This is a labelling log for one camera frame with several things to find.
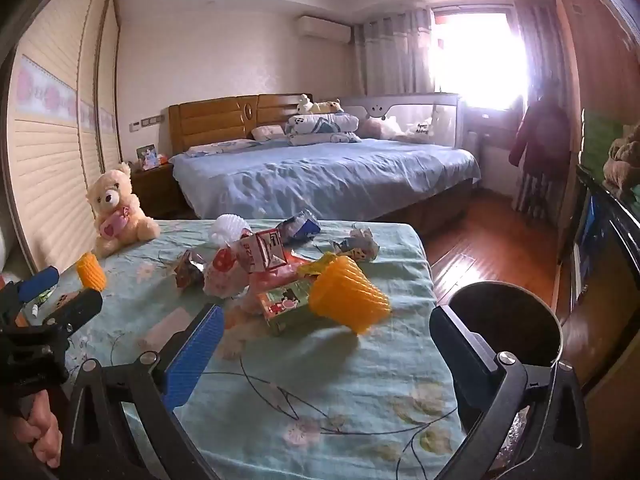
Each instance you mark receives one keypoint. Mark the red coat on rack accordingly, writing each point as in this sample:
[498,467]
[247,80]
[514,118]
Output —
[535,50]

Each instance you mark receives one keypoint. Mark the teal floral bed sheet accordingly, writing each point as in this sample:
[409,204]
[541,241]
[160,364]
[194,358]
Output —
[320,385]

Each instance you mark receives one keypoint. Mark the flat blue print pillow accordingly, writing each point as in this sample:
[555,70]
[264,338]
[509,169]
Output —
[220,147]

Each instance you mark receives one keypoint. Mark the green red juice box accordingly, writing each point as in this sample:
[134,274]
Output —
[285,305]

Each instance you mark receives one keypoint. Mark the pink pillow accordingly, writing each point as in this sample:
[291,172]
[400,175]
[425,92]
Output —
[267,132]

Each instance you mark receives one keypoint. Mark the grey bed guard rail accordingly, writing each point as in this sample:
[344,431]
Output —
[435,117]

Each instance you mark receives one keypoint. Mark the dark foil snack packet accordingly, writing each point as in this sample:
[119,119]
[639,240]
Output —
[187,267]

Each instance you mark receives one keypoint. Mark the yellow silver wrapper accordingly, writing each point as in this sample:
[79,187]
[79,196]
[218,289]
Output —
[357,246]

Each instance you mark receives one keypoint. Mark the wooden nightstand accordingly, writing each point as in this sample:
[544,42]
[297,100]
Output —
[155,195]

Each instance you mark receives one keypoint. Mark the wall switch panel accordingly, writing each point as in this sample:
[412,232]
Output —
[145,124]

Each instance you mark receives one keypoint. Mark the photo frame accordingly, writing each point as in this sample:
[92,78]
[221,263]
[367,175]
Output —
[147,157]

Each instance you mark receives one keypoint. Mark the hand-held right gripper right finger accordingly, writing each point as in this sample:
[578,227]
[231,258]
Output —
[457,347]

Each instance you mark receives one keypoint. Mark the window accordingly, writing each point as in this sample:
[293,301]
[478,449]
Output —
[475,55]

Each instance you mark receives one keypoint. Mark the pink plush toy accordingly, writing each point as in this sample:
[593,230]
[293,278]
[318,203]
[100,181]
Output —
[380,127]

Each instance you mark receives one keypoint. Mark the red white carton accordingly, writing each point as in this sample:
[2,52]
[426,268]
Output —
[262,252]

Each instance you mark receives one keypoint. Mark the grey curtain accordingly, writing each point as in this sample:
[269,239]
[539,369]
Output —
[395,55]

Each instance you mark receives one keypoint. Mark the white sliding wardrobe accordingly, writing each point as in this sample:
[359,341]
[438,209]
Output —
[50,160]

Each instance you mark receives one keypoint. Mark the blue white wrapper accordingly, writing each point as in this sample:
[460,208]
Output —
[300,225]

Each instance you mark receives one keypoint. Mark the large orange ribbed cup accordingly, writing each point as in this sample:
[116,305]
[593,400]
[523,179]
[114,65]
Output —
[350,290]

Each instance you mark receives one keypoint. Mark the person's left hand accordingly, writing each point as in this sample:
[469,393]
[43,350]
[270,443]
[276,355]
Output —
[42,430]

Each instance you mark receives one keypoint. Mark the brown plush toy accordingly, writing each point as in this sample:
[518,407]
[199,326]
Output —
[625,165]

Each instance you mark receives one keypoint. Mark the white air conditioner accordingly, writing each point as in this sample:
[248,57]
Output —
[324,29]

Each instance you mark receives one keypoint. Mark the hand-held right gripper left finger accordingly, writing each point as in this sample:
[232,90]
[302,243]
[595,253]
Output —
[192,357]

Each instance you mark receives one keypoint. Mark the bed with blue sheet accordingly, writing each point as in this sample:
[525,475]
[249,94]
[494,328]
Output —
[325,175]

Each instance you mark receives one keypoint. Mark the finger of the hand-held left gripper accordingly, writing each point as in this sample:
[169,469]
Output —
[37,282]
[75,310]

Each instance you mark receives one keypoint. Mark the yellow plush toy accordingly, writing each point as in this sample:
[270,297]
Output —
[327,106]

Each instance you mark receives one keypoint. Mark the wooden headboard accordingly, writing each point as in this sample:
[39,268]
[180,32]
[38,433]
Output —
[215,120]

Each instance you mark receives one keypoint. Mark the white plush toy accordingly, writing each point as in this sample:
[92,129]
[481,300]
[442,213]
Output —
[303,104]

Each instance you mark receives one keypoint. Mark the tall wooden cabinet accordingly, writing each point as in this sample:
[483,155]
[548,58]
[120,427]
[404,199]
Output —
[595,60]

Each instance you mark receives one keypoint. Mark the cartoon print pillow stack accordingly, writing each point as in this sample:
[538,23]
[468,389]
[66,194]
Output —
[320,127]

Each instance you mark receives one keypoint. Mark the yellow plastic wrapper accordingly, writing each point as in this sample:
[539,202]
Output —
[320,262]

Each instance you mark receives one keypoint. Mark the desk under window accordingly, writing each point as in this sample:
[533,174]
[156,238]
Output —
[492,132]

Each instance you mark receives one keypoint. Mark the dark red coat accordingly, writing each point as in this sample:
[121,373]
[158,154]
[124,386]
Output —
[540,135]

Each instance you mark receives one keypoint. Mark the cream teddy bear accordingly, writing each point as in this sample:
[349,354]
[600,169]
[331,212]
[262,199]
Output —
[117,195]

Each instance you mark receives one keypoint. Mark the pink white wrapper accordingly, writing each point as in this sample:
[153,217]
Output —
[225,272]

